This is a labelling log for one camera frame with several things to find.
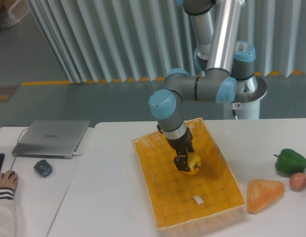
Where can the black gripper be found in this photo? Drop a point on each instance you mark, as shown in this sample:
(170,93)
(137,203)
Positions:
(182,146)

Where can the person's hand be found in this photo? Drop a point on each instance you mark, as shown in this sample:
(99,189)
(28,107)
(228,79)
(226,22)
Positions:
(6,183)

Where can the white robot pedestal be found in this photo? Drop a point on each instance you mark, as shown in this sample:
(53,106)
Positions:
(249,94)

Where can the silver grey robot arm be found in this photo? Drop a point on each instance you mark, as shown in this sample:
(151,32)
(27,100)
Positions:
(215,24)

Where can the yellow bell pepper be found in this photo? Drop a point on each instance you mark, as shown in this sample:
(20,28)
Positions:
(194,162)

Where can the triangular toast bread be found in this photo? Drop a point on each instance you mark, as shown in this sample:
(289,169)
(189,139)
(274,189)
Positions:
(261,193)

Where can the yellow woven basket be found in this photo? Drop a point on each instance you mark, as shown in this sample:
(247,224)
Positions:
(171,192)

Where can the striped white sleeve forearm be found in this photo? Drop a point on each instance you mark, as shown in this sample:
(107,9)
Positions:
(7,213)

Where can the silver laptop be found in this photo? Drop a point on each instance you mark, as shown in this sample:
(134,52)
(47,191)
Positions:
(51,139)

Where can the green bell pepper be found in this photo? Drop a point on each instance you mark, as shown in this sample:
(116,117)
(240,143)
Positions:
(290,162)

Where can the grey folding partition screen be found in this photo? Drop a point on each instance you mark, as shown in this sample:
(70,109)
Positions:
(125,40)

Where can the white paper label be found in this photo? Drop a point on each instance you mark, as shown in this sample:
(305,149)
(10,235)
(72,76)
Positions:
(198,199)

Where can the dark grey puck device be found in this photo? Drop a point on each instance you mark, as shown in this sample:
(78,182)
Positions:
(43,168)

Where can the brown egg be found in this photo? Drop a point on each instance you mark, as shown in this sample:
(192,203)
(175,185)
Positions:
(297,181)

